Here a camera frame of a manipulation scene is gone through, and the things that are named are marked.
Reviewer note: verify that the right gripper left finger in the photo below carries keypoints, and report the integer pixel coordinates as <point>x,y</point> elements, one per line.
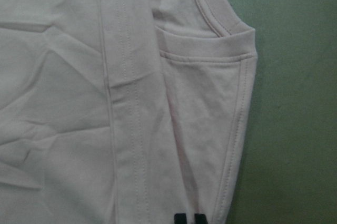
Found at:
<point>180,218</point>

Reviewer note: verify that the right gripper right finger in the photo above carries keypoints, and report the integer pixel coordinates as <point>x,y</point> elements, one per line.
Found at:
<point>200,218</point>

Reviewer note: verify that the pink printed t-shirt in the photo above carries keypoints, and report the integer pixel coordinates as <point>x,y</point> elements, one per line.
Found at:
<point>122,111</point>

